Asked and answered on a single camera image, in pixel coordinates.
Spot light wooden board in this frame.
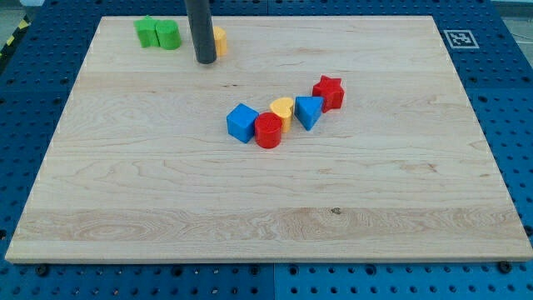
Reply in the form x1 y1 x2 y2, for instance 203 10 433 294
6 16 532 264

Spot white fiducial marker tag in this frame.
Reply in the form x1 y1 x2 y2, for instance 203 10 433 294
444 29 479 49

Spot black screw front left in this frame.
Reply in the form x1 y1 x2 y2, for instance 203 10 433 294
34 264 49 278

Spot yellow hexagon block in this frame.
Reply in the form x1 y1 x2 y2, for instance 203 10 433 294
213 26 227 57

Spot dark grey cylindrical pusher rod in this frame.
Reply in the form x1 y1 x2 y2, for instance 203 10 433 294
184 0 217 64

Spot green star block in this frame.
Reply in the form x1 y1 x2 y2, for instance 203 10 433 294
133 16 159 48

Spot green circle block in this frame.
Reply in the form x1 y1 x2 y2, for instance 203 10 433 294
156 20 182 50

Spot red star block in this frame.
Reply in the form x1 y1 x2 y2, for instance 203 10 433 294
311 75 345 113

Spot yellow heart block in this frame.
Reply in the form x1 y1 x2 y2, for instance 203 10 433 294
270 97 295 133

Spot red cylinder block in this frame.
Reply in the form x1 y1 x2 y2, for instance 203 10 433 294
254 112 282 148

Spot blue cube block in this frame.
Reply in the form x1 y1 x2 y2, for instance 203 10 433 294
227 103 259 143

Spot black screw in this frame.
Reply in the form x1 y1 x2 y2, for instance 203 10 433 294
34 264 49 278
497 261 513 274

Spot black screw front right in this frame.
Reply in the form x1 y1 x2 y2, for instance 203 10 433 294
497 261 513 274

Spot blue triangle block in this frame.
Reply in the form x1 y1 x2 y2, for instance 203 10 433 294
294 96 324 131

